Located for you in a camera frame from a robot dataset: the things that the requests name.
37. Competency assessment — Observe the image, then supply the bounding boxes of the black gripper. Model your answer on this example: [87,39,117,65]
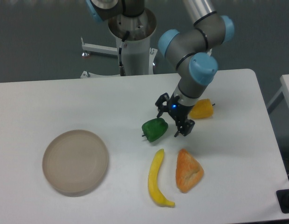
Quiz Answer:
[155,93,195,137]

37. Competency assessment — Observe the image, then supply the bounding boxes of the green bell pepper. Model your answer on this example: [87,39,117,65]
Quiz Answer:
[142,118,168,142]

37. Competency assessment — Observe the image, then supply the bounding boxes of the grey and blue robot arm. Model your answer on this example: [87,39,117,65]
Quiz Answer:
[86,0,234,136]

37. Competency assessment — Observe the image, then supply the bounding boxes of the yellow bell pepper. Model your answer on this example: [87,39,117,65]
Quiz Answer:
[189,98,214,119]

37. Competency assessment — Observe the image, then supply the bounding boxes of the orange triangular bread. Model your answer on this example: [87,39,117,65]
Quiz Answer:
[175,149,204,193]

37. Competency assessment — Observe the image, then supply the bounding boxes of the yellow banana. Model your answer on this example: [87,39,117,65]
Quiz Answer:
[148,149,175,208]

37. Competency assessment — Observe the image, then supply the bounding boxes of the beige round plate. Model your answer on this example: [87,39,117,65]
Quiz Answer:
[42,130,109,196]

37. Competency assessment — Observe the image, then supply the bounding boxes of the white side table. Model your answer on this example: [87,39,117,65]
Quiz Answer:
[266,74,289,114]

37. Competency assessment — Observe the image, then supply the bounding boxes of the black device at right edge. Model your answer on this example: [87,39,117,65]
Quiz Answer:
[276,189,289,214]

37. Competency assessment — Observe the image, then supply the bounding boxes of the black cable on pedestal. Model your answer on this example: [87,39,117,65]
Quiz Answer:
[117,30,130,77]

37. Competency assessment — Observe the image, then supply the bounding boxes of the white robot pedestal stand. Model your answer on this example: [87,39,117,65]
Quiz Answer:
[79,9,214,79]

